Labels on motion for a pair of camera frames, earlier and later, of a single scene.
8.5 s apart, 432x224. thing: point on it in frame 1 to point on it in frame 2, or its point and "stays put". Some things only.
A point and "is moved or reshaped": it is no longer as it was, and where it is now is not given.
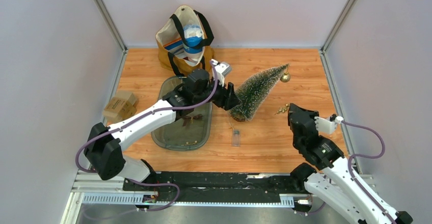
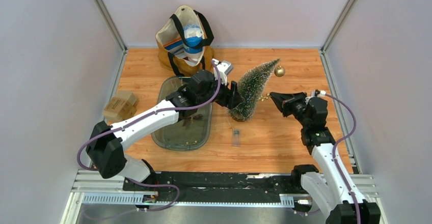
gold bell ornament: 286,77 to 279,72
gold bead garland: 283,110 is moved or reshaped
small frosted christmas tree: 254,92 is moved or reshaped
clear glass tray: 191,133 stays put
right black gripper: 311,114 to 284,101
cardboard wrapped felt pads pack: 120,107 stays put
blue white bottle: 193,34 stays put
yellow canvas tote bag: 182,38 stays put
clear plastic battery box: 236,138 stays put
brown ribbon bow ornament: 196,117 stays put
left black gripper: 227,100 stays put
